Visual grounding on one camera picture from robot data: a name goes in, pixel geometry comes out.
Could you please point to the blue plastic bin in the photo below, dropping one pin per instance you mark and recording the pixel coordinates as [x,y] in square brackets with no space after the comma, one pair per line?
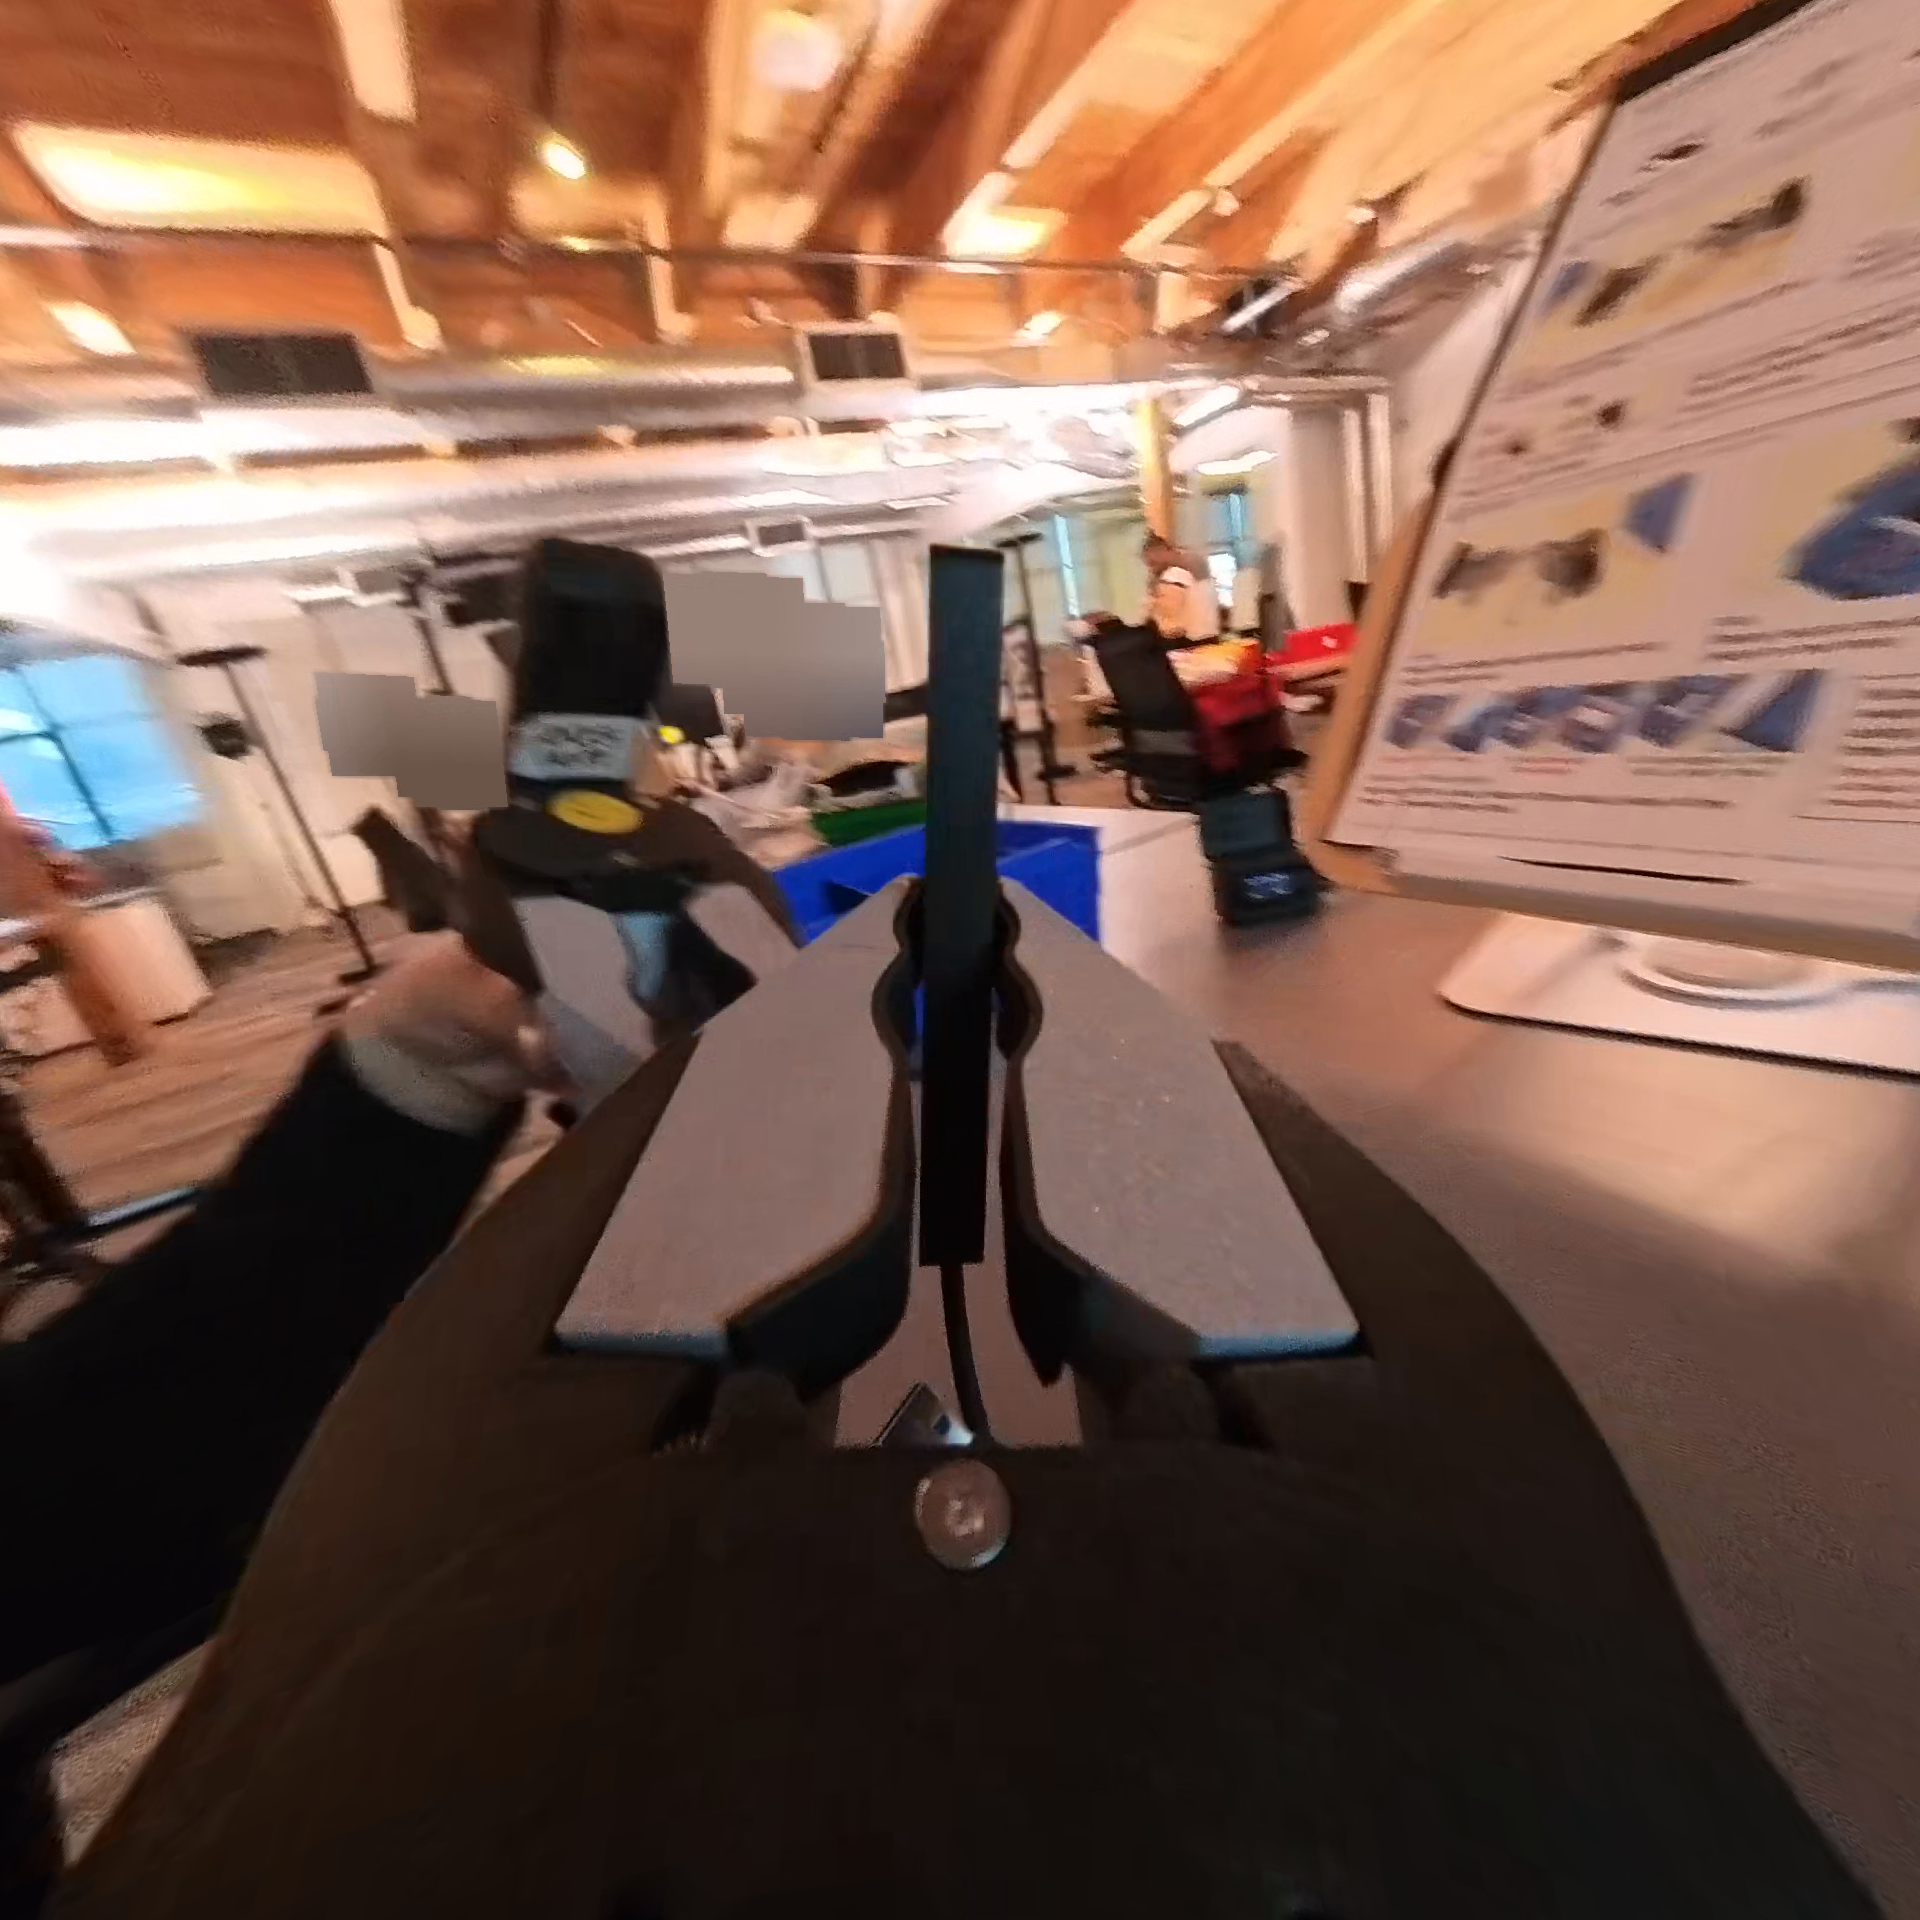
[1059,869]

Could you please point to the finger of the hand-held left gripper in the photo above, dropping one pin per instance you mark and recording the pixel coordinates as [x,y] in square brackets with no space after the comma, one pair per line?
[739,938]
[582,983]

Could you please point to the red cloth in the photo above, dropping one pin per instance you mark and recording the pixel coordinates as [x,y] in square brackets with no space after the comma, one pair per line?
[1252,719]

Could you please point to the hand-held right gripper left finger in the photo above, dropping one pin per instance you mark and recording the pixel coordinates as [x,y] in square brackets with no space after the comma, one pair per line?
[750,1171]

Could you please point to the black office chair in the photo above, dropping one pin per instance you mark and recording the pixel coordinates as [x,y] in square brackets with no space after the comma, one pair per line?
[1148,705]

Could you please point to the grey usb hub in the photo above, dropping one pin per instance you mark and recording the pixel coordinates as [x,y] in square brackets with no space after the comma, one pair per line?
[961,898]

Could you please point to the person's left hand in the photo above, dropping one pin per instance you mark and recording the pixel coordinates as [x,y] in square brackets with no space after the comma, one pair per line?
[452,1025]

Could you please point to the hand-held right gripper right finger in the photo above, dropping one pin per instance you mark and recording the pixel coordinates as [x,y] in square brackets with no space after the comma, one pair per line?
[1171,1186]

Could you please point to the printed instruction board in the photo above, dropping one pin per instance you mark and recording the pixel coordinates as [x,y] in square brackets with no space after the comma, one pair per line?
[1649,525]

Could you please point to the silver air duct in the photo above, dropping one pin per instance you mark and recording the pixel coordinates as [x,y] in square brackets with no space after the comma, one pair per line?
[600,383]

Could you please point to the green box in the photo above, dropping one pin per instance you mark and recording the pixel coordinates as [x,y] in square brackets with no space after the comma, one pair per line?
[869,823]

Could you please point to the paned window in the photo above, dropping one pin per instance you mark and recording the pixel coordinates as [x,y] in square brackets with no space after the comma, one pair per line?
[88,748]

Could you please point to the black floor lamp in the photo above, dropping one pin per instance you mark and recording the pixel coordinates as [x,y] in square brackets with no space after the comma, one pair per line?
[224,654]

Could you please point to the person's left forearm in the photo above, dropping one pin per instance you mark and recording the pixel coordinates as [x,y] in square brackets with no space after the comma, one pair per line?
[225,1276]

